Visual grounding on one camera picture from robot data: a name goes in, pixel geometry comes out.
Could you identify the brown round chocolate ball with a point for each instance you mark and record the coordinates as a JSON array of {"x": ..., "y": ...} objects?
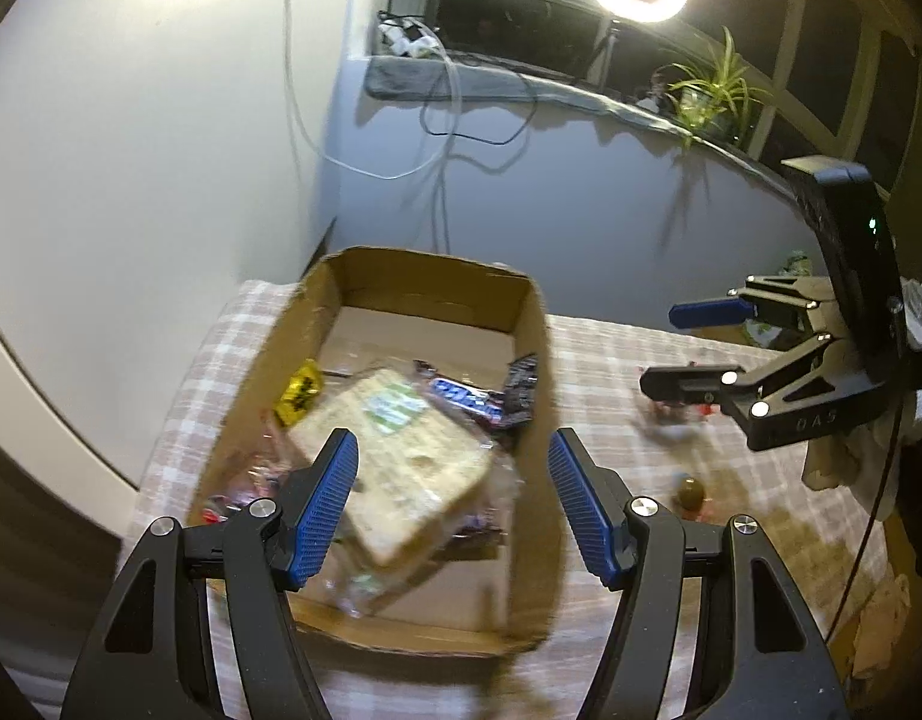
[{"x": 689, "y": 498}]

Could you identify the brown cardboard box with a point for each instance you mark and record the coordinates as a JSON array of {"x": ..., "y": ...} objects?
[{"x": 370, "y": 306}]

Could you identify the small dark candy bar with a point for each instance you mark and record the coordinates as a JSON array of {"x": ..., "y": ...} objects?
[{"x": 519, "y": 392}]

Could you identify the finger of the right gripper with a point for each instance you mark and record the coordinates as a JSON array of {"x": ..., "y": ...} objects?
[
  {"x": 811, "y": 391},
  {"x": 770, "y": 312}
]

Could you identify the Snickers bar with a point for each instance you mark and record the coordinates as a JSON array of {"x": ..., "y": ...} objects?
[{"x": 483, "y": 405}]

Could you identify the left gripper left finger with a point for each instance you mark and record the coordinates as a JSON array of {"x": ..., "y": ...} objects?
[{"x": 149, "y": 654}]

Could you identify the potted spider plant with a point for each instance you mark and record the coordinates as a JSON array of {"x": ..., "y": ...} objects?
[{"x": 712, "y": 101}]

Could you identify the orange red snack wrapper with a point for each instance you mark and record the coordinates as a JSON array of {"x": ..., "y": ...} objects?
[{"x": 672, "y": 423}]

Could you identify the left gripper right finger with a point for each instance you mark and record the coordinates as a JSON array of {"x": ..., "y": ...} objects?
[{"x": 758, "y": 652}]

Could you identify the white power strip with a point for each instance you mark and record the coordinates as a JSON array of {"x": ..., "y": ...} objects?
[{"x": 408, "y": 38}]

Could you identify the red-edged dark plum packet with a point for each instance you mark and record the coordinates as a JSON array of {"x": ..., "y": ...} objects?
[{"x": 241, "y": 491}]

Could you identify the yellow snack packet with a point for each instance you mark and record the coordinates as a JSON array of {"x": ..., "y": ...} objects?
[{"x": 299, "y": 395}]

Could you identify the grey windowsill cloth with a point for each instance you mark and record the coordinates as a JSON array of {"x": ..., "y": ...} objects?
[{"x": 397, "y": 80}]

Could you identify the bread slice package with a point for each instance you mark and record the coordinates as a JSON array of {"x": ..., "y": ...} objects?
[{"x": 428, "y": 477}]

